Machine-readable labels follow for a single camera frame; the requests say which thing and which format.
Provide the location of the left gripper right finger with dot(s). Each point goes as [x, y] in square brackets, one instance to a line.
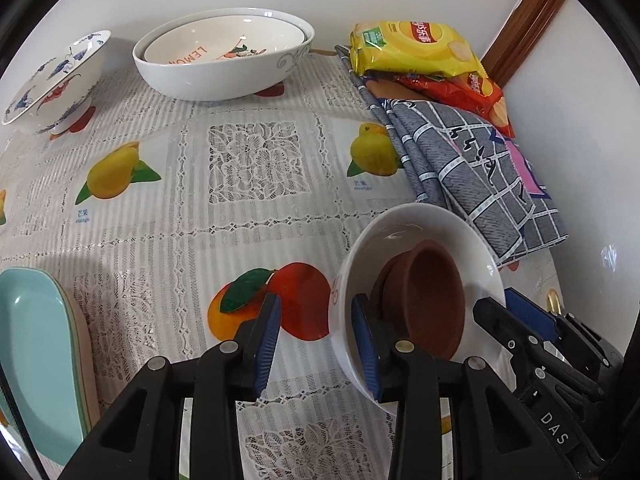
[493, 435]

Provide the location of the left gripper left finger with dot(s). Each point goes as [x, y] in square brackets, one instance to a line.
[139, 436]

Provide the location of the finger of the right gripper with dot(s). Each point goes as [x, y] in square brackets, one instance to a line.
[516, 337]
[582, 347]

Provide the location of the brown clay cup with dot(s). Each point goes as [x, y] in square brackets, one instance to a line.
[423, 300]
[376, 294]

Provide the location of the blue square plate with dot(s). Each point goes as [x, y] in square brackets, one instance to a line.
[38, 360]

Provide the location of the green square plate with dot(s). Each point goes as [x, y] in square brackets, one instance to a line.
[82, 359]

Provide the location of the white ceramic bowl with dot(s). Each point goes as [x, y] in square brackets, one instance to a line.
[396, 231]

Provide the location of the pink square plate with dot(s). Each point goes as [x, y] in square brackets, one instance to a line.
[92, 364]

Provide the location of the grey checkered cloth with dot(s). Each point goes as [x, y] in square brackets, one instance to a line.
[458, 161]

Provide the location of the fruit print tablecloth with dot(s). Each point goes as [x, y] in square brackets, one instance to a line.
[157, 205]

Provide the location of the red chips bag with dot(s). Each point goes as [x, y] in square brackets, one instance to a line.
[471, 92]

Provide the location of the yellow chips bag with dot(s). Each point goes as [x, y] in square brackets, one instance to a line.
[421, 48]

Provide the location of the blue crane pattern bowl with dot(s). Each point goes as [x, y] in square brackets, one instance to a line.
[59, 92]

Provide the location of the large white bowl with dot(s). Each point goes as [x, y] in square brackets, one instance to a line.
[221, 80]

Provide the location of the brown wooden door frame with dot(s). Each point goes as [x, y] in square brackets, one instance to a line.
[519, 35]

